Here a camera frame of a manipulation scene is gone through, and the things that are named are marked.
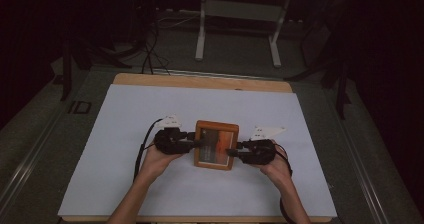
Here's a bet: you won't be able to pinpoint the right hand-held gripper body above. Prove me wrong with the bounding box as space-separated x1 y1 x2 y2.
245 125 287 166

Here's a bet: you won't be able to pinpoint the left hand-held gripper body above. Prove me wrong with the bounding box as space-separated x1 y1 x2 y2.
153 114 192 156

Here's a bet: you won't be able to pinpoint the wooden picture frame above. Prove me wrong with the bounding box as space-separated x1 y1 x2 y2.
193 119 240 171

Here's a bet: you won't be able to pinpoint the person's right hand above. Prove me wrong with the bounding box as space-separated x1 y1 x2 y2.
257 139 294 186

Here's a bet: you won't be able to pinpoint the person's left hand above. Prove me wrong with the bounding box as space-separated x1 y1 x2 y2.
139 143 185 186

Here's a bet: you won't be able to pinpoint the white table mat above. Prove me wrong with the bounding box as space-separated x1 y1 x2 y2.
57 83 338 219

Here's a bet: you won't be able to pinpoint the white metal stand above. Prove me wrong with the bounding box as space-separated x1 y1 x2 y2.
194 0 295 69

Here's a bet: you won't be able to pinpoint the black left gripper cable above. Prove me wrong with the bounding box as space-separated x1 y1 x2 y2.
132 117 165 182

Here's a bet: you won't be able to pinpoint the black floor cables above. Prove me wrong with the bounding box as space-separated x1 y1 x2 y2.
141 17 172 76

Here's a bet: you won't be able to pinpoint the metal floor rail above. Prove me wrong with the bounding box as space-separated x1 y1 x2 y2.
0 107 66 215
323 85 392 224

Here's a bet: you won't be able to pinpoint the white floor cable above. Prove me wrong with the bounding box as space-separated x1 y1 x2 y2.
155 14 201 31

